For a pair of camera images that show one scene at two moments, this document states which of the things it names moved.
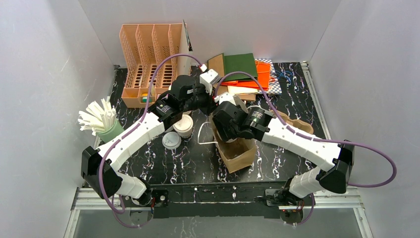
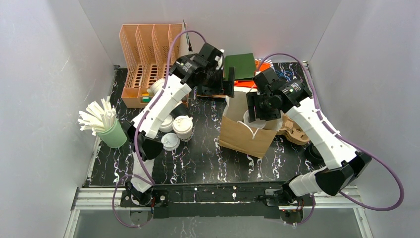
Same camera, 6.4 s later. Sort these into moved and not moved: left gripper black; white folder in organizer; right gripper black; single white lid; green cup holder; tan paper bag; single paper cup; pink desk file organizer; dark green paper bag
Moved: right gripper black; left gripper black; tan paper bag
Not moved: pink desk file organizer; single paper cup; white folder in organizer; green cup holder; single white lid; dark green paper bag
